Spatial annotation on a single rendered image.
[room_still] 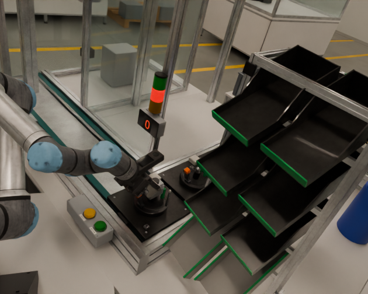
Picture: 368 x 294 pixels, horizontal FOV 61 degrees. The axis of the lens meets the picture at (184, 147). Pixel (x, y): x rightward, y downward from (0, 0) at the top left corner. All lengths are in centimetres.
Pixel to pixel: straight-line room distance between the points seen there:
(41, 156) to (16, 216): 31
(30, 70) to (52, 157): 114
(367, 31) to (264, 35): 652
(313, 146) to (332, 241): 95
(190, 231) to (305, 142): 52
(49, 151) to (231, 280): 64
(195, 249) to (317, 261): 62
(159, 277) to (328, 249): 78
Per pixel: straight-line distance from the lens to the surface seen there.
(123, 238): 116
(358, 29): 1214
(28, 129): 93
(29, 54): 190
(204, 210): 96
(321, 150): 74
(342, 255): 162
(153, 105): 122
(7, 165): 115
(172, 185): 136
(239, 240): 93
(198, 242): 108
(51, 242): 128
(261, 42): 593
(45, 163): 85
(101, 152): 90
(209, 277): 107
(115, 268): 121
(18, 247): 128
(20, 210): 112
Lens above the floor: 188
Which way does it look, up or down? 35 degrees down
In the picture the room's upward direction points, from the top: 15 degrees clockwise
